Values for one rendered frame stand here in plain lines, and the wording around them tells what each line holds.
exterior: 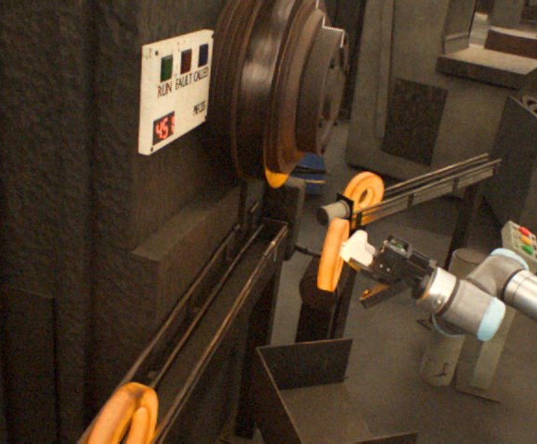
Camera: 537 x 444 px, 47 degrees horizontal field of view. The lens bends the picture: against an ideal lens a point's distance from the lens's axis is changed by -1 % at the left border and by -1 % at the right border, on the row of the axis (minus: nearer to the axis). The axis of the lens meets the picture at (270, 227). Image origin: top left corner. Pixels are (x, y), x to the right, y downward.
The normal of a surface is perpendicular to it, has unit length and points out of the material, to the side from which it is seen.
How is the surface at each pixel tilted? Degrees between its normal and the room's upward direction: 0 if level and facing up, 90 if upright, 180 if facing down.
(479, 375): 90
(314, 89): 77
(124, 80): 90
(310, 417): 5
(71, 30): 90
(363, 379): 0
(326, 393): 5
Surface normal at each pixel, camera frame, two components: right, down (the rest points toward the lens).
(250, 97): -0.28, 0.32
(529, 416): 0.12, -0.90
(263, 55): -0.22, -0.01
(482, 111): -0.51, 0.31
